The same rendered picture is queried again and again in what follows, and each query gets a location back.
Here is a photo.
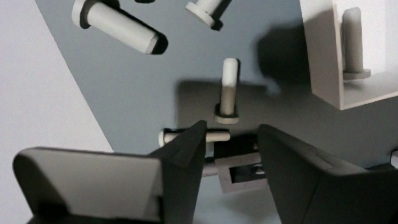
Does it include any dark grey rectangular bar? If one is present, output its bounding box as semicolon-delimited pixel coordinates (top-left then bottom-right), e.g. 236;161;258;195
364;162;395;171

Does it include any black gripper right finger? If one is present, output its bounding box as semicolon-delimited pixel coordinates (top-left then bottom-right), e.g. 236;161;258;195
257;124;398;224

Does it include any white headed pin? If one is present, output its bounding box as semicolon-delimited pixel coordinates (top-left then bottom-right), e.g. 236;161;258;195
159;130;230;147
72;0;159;55

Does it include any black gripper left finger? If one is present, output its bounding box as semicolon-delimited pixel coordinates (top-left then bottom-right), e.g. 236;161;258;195
12;120;207;224

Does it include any grey clevis fork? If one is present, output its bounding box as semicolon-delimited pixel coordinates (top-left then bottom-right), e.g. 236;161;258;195
202;135;269;194

